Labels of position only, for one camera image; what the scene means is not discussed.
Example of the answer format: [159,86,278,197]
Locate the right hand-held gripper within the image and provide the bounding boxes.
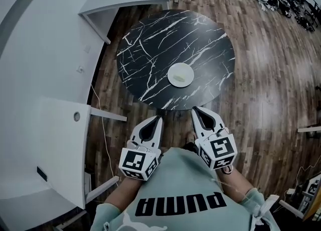
[191,106,238,171]

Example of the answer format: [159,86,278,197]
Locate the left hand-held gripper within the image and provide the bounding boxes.
[118,115,164,182]

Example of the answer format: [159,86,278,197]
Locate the white round plate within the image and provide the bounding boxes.
[167,62,195,88]

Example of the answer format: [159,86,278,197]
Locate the person's right forearm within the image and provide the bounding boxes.
[215,167,255,204]

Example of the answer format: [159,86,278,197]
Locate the person's left forearm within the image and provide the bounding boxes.
[104,176,143,213]

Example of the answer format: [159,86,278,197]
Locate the round black marble table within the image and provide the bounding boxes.
[116,9,236,115]

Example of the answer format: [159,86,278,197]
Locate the person's green shirt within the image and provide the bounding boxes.
[91,147,280,231]

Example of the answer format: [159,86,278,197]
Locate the white desk with round grommet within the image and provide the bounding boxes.
[37,96,128,210]

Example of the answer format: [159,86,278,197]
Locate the grey desk bar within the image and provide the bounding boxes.
[297,124,321,133]

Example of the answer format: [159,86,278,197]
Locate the black white printed board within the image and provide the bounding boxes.
[305,178,321,195]

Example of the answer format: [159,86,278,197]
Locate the wooden desk top edge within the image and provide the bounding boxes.
[302,187,321,222]

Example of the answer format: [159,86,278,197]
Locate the pile of black equipment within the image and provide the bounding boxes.
[233,0,321,32]

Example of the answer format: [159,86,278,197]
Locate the white floor cable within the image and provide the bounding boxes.
[90,83,113,178]

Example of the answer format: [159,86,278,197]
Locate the white shoulder strap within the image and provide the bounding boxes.
[252,194,280,225]

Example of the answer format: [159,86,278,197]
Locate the black wall panel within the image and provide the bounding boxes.
[37,166,48,182]

